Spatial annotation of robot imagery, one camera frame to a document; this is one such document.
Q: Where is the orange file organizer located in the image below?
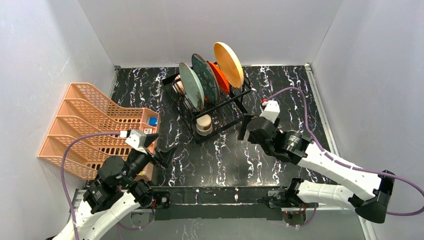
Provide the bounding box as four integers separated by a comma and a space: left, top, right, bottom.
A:
38, 83, 146, 180

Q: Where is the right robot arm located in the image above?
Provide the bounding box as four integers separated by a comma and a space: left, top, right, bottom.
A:
237, 115, 394, 224

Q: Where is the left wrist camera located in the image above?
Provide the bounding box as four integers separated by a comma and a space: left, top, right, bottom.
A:
124, 129, 147, 154

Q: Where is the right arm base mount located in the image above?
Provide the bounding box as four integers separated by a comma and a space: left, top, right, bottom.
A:
256, 178, 319, 229

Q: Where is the orange red plate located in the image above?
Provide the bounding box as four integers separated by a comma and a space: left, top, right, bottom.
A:
208, 62, 230, 95

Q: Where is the yellow plate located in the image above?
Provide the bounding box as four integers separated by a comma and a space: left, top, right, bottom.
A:
213, 42, 245, 89

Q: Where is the dark teal plate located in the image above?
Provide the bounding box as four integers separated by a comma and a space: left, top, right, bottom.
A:
191, 53, 221, 105

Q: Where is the stainless steel cup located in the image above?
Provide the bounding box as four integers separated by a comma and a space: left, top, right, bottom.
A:
196, 114, 213, 136

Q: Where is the mint green flower plate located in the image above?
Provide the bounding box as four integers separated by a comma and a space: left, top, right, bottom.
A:
178, 62, 205, 112

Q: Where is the black wire dish rack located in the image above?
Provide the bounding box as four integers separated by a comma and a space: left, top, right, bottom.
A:
162, 61, 252, 144

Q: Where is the blue eraser block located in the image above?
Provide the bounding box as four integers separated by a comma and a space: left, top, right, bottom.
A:
147, 117, 159, 127

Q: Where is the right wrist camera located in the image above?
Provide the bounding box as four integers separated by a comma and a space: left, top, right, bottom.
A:
259, 99, 280, 124

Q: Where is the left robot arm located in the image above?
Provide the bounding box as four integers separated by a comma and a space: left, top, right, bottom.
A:
52, 129, 177, 240

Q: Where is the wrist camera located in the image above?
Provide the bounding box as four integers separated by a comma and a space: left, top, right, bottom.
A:
124, 129, 147, 154
259, 99, 280, 124

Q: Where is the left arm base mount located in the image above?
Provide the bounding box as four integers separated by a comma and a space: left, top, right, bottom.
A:
120, 187, 171, 210

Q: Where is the orange patterned bowl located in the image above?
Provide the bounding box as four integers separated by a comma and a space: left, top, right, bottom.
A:
172, 74, 186, 96

